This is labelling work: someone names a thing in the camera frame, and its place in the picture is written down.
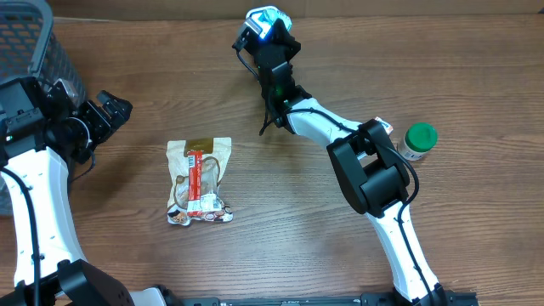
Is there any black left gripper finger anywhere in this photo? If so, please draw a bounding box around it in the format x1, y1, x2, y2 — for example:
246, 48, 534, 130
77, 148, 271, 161
97, 90, 123, 111
110, 99, 133, 128

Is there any teal wet wipes pack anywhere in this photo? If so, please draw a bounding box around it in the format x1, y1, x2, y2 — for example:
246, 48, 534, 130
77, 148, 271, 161
246, 5, 292, 40

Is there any red candy bar wrapper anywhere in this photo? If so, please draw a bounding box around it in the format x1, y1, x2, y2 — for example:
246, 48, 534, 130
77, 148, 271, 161
187, 150, 202, 217

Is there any brown red snack bag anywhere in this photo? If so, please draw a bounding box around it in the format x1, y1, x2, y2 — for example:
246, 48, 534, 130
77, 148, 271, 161
166, 137, 234, 226

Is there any small orange packet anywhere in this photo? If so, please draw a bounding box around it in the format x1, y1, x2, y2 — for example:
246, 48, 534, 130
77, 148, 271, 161
375, 116, 394, 135

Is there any green lid jar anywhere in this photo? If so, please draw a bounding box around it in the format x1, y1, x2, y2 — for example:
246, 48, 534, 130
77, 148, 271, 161
397, 122, 439, 161

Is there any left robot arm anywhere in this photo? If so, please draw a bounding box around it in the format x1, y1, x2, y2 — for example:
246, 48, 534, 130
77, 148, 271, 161
1, 76, 145, 305

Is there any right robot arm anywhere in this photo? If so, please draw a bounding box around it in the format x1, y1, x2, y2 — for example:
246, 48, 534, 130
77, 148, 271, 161
233, 18, 449, 305

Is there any white barcode scanner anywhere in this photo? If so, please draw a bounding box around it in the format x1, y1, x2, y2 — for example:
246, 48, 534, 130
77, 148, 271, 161
246, 6, 281, 40

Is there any grey plastic mesh basket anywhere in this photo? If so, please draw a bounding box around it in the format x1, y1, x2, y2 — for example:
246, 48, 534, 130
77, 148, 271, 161
0, 0, 88, 217

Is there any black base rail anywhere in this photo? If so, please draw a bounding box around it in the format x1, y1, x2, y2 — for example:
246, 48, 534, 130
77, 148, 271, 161
180, 291, 480, 306

